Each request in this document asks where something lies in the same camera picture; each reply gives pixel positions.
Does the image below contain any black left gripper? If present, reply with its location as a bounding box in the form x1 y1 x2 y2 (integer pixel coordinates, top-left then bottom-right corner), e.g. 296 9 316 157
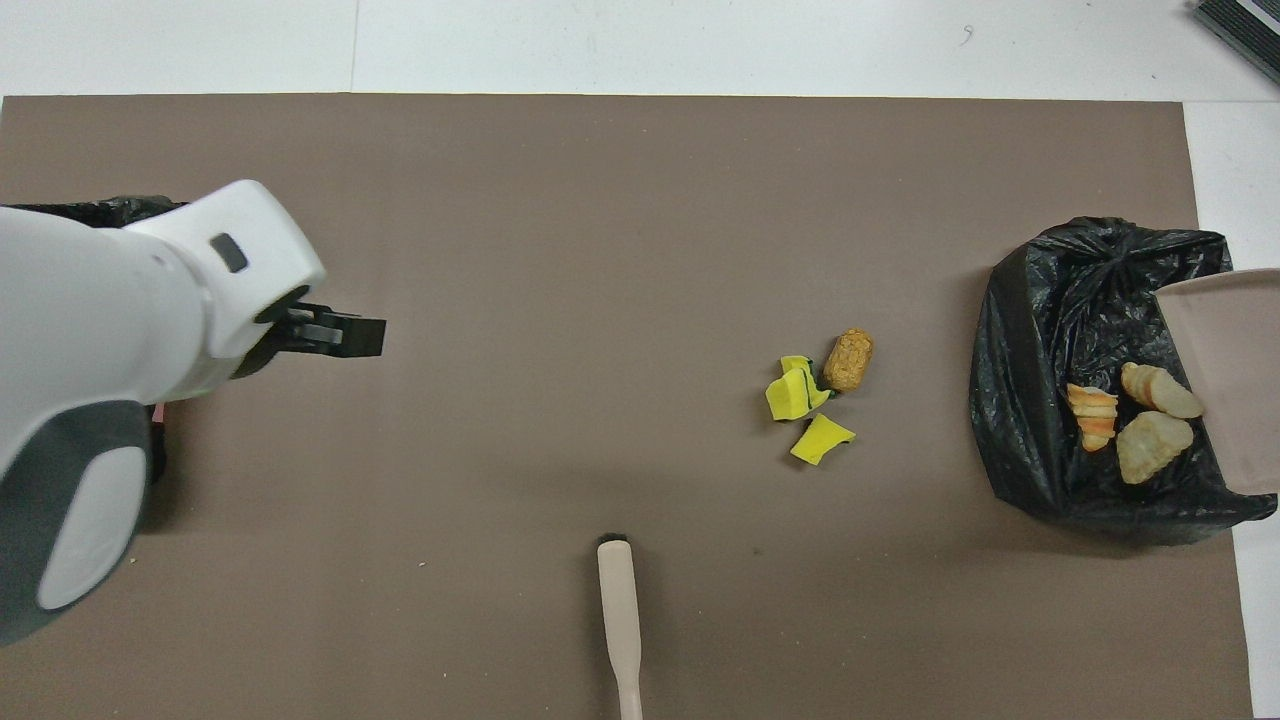
270 305 387 359

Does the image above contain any beige hand brush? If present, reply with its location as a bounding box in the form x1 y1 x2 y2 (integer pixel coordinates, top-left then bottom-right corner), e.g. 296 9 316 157
596 532 646 720

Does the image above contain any brown corn-shaped nugget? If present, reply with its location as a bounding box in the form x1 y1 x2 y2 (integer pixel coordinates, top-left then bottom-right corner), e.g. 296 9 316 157
822 327 875 394

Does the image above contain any orange striped croissant toy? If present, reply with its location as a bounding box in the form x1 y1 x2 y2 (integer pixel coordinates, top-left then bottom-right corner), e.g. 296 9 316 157
1065 383 1119 453

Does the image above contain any pale bread chunk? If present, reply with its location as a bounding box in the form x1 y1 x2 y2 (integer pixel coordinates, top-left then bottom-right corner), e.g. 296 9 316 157
1115 410 1195 486
1120 361 1205 420

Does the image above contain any beige plastic dustpan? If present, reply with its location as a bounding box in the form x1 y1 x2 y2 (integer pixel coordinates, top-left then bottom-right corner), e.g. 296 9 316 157
1155 267 1280 496

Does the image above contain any black trash bag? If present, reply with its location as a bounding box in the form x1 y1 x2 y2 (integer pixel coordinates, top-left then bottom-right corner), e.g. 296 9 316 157
0 195 191 531
968 216 1279 548

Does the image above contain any brown table mat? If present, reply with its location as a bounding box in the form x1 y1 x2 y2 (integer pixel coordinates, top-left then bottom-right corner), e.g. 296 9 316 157
0 93 1256 720

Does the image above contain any dark striped grey object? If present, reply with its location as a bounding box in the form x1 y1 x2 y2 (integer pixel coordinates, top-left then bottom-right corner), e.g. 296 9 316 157
1190 0 1280 86

